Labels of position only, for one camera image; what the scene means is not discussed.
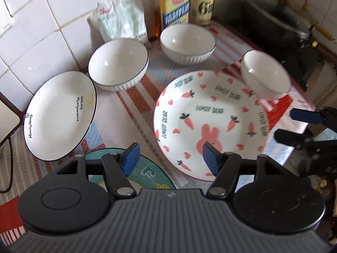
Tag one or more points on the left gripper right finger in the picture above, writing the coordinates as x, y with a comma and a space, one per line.
225, 167

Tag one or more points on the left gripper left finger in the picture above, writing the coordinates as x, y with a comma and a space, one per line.
116, 169

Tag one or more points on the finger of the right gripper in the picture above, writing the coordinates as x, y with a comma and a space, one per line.
291, 139
311, 117

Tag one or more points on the teal fried egg plate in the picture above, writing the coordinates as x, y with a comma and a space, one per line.
146, 173

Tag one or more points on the white ribbed bowl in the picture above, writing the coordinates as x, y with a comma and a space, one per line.
187, 44
119, 64
265, 75

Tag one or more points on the pink bunny carrot plate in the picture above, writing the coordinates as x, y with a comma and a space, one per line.
206, 106

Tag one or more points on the white oval plate black rim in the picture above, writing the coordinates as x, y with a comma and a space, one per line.
59, 115

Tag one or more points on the striped red blue table mat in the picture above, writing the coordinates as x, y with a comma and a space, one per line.
121, 118

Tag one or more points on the black wok with lid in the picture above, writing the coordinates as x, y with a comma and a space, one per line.
285, 36

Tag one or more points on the beige cutting board dark rim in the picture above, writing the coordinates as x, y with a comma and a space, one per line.
10, 119

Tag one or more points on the white green plastic bag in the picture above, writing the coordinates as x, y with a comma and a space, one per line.
120, 19

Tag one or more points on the clear vinegar bottle yellow cap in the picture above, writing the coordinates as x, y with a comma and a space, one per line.
201, 12

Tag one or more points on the yellow label oil bottle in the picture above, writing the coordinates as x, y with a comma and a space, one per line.
170, 12

